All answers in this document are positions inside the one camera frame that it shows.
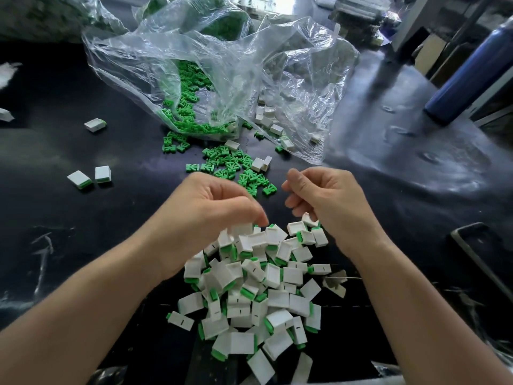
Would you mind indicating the person's right hand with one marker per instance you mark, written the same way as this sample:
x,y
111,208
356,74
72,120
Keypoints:
x,y
337,204

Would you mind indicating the person's left hand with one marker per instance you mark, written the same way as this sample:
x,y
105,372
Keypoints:
x,y
200,220

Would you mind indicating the pile of assembled white-green pieces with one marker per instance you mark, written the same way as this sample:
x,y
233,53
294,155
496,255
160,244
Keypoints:
x,y
256,296

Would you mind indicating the heap of white caps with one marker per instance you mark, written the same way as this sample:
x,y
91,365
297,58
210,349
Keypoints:
x,y
268,128

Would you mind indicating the assembled white-green part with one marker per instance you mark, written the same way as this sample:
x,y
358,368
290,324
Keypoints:
x,y
95,125
79,179
180,320
6,114
102,174

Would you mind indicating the pile of green clips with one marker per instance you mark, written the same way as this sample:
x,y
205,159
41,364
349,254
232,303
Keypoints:
x,y
191,104

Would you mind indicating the person's right forearm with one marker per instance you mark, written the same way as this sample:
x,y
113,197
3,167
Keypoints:
x,y
437,320

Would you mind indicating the person's left forearm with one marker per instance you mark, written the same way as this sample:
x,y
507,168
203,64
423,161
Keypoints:
x,y
72,324

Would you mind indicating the empty white shell right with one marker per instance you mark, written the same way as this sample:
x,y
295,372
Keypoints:
x,y
335,284

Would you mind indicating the clear plastic bag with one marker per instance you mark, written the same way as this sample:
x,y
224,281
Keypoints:
x,y
312,64

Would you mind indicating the black smartphone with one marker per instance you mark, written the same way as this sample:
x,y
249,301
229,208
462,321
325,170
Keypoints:
x,y
485,260

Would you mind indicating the brown cardboard box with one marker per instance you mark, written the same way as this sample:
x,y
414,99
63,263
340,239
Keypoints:
x,y
431,53

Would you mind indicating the blue cylinder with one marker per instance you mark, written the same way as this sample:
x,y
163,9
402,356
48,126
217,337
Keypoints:
x,y
474,72

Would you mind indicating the grey machine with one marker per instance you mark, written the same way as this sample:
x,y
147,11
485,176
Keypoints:
x,y
365,8

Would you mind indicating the plastic bag full of green pieces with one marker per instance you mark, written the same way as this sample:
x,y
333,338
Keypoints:
x,y
216,16

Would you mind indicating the white paper sheet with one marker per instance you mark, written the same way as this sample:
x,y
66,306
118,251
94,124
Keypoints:
x,y
7,72

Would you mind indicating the large bag of assembled pieces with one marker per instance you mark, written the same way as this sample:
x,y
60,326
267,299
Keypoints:
x,y
52,13

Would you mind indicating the white metal frame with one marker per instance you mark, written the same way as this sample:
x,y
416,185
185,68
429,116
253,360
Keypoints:
x,y
412,18

